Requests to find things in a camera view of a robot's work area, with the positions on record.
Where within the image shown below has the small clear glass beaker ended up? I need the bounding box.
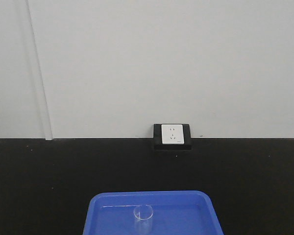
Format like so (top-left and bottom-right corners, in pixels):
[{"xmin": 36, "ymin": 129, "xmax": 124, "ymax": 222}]
[{"xmin": 133, "ymin": 205, "xmax": 154, "ymax": 235}]

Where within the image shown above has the blue plastic tray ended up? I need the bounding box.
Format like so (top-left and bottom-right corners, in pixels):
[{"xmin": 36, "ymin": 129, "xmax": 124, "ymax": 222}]
[{"xmin": 83, "ymin": 190, "xmax": 223, "ymax": 235}]

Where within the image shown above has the white wall power socket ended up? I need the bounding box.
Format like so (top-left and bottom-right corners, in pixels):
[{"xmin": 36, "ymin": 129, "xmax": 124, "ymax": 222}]
[{"xmin": 161, "ymin": 124, "xmax": 184, "ymax": 144}]

